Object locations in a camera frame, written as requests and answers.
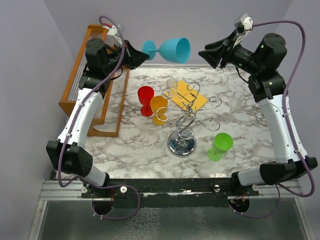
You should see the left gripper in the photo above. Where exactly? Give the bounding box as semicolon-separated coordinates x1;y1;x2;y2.
103;38;150;74

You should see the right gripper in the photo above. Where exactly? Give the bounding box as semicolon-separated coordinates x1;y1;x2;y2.
199;29;262;75

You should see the blue plastic wine glass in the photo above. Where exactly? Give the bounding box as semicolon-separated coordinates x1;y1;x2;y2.
141;37;191;64

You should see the red plastic wine glass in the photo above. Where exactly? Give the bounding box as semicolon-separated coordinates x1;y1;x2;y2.
137;86;154;117

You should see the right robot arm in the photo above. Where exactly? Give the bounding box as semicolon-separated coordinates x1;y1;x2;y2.
198;31;318;196

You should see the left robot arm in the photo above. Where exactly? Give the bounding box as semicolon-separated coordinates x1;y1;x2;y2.
46;38;149;198

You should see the clear wine glass by book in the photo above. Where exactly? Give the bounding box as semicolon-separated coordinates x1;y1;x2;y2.
166;78;178;99

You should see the yellow plastic wine glass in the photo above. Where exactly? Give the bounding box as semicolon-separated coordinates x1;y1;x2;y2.
150;95;168;126

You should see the clear wine glass right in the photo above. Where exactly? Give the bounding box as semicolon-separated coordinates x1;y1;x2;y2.
229;91;245;111

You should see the wooden dish rack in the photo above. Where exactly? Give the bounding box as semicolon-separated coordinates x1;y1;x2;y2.
59;24;130;138

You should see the green plastic wine glass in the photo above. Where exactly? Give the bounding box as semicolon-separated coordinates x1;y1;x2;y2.
207;132;234;162

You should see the chrome wine glass rack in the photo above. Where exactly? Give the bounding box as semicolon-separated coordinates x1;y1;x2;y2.
161;81;222;158

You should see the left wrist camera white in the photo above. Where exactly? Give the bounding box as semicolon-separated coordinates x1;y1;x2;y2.
104;23;126;47

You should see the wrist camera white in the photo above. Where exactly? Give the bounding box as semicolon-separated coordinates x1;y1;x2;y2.
104;23;126;47
233;13;253;47

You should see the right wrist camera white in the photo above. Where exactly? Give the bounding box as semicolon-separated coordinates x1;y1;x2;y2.
233;13;253;47

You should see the black mounting rail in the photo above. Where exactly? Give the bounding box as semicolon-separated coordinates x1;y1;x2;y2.
81;178;259;209

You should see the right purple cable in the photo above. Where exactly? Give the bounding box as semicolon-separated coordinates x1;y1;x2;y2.
232;20;315;219

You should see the purple cable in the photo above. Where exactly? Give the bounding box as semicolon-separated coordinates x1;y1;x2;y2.
57;16;141;221
232;20;315;219

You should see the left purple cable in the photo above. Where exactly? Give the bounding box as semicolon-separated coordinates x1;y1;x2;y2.
57;16;141;221

